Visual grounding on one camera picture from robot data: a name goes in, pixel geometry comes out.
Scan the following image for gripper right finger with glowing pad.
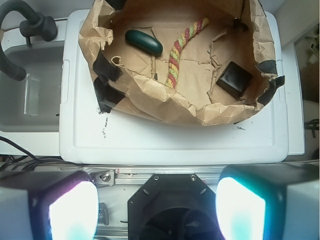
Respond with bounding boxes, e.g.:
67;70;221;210
215;163;320;240

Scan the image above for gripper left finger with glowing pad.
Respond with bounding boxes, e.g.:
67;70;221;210
0;170;99;240

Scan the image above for dark green plastic pickle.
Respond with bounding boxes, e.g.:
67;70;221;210
125;29;163;56

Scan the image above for white plastic lid tray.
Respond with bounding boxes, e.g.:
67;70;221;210
59;9;289;166

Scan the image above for grey toy sink basin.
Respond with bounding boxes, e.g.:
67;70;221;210
0;21;66;133

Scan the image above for black cube block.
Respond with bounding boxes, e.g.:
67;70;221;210
216;61;253;98

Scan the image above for crumpled brown paper bag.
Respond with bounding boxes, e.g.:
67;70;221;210
78;0;285;126

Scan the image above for dark grey toy faucet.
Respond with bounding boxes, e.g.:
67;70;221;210
0;0;58;81

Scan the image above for black cables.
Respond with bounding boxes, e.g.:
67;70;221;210
0;136;81;172

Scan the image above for aluminium extrusion rail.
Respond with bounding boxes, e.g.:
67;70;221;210
85;165;224;187

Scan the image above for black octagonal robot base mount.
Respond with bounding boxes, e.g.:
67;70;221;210
127;173;223;240

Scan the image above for multicolour braided rope toy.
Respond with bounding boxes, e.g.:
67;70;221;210
165;17;210;89

